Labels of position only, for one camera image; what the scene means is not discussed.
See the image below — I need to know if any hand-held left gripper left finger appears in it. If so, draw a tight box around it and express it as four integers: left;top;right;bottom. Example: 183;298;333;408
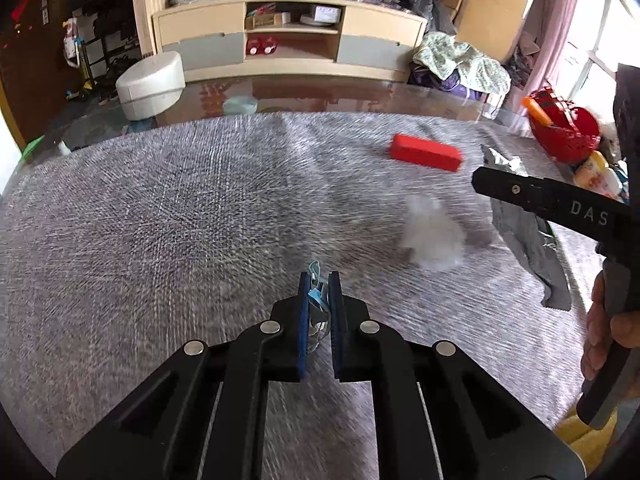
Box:
56;271;311;480

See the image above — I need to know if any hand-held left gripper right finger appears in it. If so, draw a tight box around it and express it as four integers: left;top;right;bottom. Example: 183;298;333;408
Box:
329;270;587;480

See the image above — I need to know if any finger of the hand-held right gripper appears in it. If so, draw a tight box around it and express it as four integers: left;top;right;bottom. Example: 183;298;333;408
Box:
471;166;547;222
612;62;640;203

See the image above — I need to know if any clear blue wrapper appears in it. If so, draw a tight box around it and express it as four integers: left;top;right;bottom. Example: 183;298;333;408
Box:
305;259;334;357

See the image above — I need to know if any silver green snack wrapper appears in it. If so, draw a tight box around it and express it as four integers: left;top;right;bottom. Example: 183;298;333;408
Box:
479;144;574;312

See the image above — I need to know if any person's right hand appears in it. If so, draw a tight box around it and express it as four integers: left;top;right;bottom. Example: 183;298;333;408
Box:
581;270;640;382

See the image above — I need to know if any white lotion bottle yellow cap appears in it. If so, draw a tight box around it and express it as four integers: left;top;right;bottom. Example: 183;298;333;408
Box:
572;151;609;186

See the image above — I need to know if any red plastic basket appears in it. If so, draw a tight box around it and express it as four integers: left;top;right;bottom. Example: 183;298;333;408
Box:
527;87;602;164

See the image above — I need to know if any orange plastic toy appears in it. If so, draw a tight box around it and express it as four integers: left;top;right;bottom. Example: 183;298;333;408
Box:
521;97;554;126

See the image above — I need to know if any red rectangular block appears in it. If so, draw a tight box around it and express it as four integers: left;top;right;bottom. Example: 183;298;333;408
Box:
389;133;464;174

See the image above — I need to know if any window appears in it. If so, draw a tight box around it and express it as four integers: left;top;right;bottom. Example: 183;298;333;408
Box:
549;0;640;127

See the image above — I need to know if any pink curtain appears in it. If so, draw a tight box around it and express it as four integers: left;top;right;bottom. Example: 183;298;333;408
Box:
514;0;587;112

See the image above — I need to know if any purple bag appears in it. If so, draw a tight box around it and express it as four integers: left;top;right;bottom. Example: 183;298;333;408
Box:
407;67;482;94

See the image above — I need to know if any green floral cloth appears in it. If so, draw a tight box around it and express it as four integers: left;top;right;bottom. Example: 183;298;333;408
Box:
414;31;512;107

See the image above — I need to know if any grey woven table mat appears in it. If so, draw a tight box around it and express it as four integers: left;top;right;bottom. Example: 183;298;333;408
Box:
0;109;622;463

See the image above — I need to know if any beige standing air conditioner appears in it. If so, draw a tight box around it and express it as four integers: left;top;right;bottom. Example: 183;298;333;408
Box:
457;0;544;62

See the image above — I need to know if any grey jacket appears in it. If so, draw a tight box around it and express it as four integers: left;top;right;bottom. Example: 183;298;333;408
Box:
399;0;459;37

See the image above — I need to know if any yellow fluffy clothing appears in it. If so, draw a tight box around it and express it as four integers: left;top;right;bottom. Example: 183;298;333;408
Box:
554;399;622;467

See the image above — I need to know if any pale blue dish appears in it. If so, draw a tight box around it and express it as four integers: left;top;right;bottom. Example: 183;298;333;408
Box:
222;95;259;116

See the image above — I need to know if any white round stool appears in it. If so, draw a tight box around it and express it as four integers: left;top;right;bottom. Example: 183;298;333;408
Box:
115;51;186;122

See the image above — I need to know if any tan box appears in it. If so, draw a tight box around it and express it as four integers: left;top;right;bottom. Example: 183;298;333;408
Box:
244;3;291;30

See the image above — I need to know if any beige grey television cabinet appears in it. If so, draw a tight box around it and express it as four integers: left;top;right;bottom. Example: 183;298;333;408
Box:
151;0;429;82

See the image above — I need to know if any black shoe rack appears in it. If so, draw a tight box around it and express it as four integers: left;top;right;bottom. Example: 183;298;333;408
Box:
74;9;137;77

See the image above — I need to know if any child's scooter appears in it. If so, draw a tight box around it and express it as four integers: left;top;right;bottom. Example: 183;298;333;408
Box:
62;17;96;102

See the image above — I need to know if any beige folding screen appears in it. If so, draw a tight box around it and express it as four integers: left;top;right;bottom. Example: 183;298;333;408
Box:
130;0;172;57

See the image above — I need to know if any dark brown door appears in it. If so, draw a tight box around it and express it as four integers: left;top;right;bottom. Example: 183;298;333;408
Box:
0;0;77;147

